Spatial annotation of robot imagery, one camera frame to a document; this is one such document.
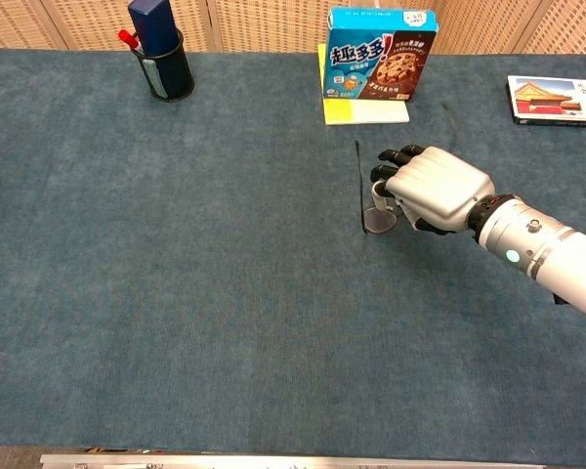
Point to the red capped marker pen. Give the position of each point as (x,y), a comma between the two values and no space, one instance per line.
(125,36)

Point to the yellow and white notepad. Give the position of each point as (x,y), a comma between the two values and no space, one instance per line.
(371,112)

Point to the aluminium rail bar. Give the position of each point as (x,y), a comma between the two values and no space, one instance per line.
(273,461)

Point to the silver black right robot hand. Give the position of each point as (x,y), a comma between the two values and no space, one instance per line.
(444,185)

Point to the woven wicker folding screen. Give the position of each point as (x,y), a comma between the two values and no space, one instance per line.
(273,24)

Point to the pale green flat stick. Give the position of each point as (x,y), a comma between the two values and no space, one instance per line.
(154,75)

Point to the black mesh pen holder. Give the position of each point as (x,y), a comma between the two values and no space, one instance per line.
(176,73)

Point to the picture box with palace print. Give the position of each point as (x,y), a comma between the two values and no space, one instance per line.
(552,98)

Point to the blue cookie box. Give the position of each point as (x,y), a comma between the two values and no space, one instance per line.
(361,54)

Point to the blue felt table cover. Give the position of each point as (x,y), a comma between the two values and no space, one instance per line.
(176,268)

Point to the dark blue rectangular box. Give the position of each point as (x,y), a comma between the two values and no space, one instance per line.
(154,24)

